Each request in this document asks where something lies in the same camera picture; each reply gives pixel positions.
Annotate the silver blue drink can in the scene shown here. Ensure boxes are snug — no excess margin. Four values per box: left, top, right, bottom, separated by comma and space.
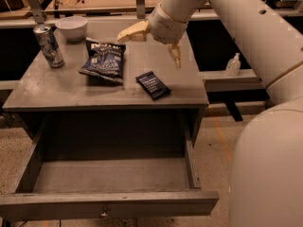
33, 24, 64, 68

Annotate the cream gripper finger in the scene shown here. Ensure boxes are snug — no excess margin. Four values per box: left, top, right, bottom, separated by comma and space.
117, 21, 150, 43
168, 43, 181, 69

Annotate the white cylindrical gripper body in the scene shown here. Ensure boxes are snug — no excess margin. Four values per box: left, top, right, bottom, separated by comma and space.
148, 4, 187, 44

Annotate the white ceramic bowl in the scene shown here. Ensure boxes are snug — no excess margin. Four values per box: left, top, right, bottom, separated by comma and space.
55, 16, 88, 41

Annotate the open grey top drawer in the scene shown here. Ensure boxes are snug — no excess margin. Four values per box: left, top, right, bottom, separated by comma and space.
0, 118, 219, 221

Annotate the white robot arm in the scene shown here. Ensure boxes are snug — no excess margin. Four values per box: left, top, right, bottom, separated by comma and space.
117, 0, 303, 227

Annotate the clear hand sanitizer bottle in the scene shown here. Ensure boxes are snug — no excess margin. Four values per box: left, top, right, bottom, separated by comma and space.
225, 53, 241, 77

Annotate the metal drawer knob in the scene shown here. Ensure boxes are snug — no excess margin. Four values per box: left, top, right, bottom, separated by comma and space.
99, 206, 109, 218

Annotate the dark blue rxbar wrapper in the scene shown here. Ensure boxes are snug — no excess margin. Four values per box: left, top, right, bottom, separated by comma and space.
135, 71, 170, 100

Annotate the grey cabinet with top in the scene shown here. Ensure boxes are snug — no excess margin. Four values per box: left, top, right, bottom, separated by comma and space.
4, 35, 208, 151

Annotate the dark blue chip bag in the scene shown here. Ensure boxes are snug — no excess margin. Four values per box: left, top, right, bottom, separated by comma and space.
78, 37, 126, 83

